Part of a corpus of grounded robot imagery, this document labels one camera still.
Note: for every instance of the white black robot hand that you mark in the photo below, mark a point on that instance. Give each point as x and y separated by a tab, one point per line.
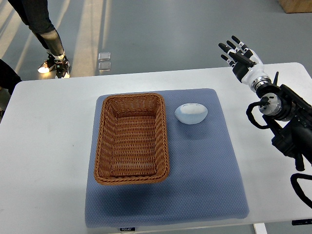
247	66

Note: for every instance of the light blue plush toy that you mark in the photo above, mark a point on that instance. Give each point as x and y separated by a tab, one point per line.
191	113

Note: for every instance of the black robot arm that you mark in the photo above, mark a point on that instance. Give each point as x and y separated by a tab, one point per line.
279	108

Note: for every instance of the brown wicker basket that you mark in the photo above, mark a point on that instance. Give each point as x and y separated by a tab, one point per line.
132	143

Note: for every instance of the metal floor plate upper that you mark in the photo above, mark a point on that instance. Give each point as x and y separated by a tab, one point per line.
104	56

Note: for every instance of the metal floor plate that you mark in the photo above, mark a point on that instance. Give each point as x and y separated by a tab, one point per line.
104	66
104	56

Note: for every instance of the metal floor plate lower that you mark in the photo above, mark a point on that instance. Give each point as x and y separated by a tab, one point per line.
104	66

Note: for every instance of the blue textured mat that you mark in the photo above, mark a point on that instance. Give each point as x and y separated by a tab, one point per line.
204	183

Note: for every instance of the black white sneaker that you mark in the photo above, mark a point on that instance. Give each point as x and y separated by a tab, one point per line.
61	65

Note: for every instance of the black table control panel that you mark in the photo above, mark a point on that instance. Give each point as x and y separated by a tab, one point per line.
302	222

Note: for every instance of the person leg in dark jeans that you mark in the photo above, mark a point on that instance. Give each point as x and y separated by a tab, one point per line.
34	14

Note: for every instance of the dark seated person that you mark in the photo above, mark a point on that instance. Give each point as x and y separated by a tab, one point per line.
8	77

